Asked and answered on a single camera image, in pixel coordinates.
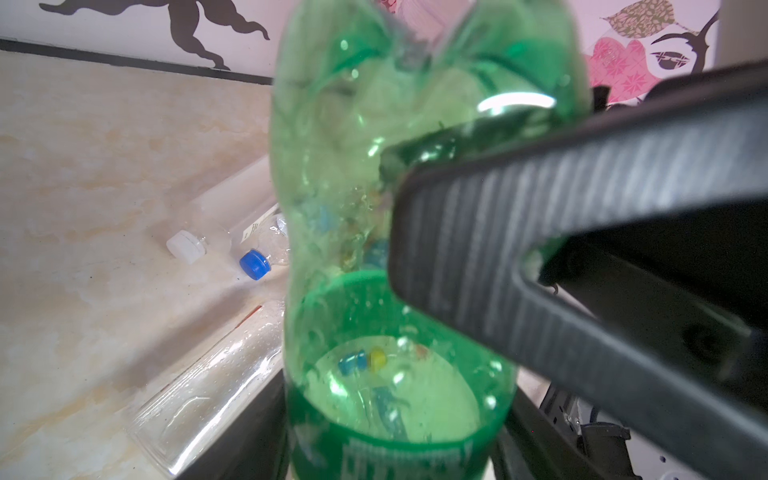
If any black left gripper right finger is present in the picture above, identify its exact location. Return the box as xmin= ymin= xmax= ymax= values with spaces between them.
xmin=491 ymin=390 xmax=605 ymax=480

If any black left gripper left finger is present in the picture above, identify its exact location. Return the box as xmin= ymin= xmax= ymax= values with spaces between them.
xmin=177 ymin=373 xmax=289 ymax=480

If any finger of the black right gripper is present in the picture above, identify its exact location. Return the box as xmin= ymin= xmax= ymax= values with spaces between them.
xmin=388 ymin=62 xmax=767 ymax=479

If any clear square plastic bottle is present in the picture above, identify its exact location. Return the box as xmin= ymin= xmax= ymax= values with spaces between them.
xmin=129 ymin=300 xmax=285 ymax=479

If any green plastic soda bottle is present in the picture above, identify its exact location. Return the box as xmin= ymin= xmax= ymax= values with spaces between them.
xmin=270 ymin=1 xmax=591 ymax=479

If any clear bottle with blue cap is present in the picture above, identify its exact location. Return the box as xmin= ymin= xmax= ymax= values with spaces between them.
xmin=239 ymin=213 xmax=290 ymax=281

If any clear bottle with white cap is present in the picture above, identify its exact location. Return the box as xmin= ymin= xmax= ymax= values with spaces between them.
xmin=166 ymin=155 xmax=278 ymax=265

